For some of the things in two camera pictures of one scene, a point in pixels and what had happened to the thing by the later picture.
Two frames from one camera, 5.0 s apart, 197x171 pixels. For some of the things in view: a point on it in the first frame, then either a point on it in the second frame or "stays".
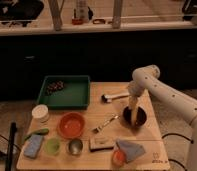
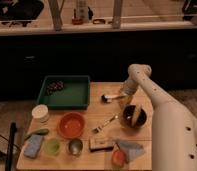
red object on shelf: [77, 21] stays
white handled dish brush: [108, 98] stays
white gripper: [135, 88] to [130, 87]
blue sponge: [33, 145] stays
